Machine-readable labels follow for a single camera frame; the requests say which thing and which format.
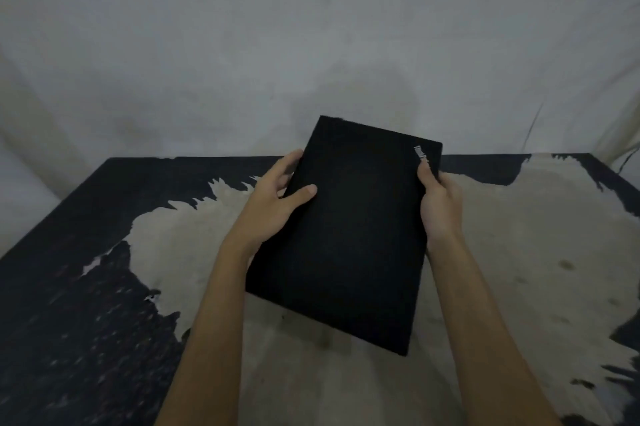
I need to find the person's right forearm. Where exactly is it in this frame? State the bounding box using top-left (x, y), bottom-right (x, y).
top-left (426, 235), bottom-right (562, 426)

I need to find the white cloth backdrop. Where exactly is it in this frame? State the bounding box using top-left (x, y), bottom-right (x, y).
top-left (0, 0), bottom-right (640, 261)

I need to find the person's left hand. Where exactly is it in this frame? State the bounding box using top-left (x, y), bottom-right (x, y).
top-left (224, 149), bottom-right (319, 260)

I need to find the person's right hand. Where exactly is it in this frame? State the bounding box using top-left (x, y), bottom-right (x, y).
top-left (416, 159), bottom-right (466, 250)

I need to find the black laptop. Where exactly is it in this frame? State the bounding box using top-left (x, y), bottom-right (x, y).
top-left (245, 115), bottom-right (444, 357)

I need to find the person's left forearm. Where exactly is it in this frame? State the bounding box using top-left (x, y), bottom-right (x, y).
top-left (154, 240), bottom-right (252, 426)

